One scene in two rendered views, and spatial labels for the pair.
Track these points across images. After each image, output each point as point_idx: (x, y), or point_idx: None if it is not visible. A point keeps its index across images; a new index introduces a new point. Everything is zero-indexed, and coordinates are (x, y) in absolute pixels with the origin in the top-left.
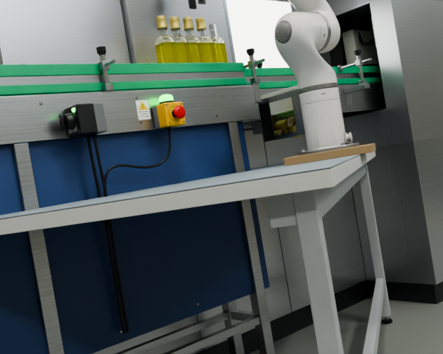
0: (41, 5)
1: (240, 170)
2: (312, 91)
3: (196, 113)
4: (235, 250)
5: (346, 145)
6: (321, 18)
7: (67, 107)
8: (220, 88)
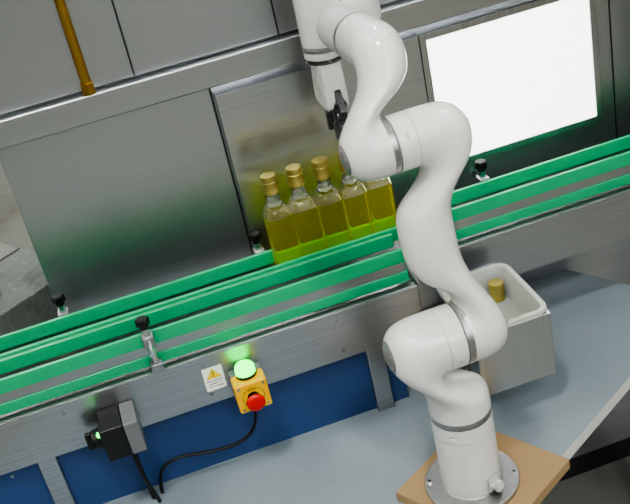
0: (86, 170)
1: (386, 407)
2: (438, 428)
3: (305, 356)
4: None
5: None
6: (459, 337)
7: (99, 407)
8: (350, 310)
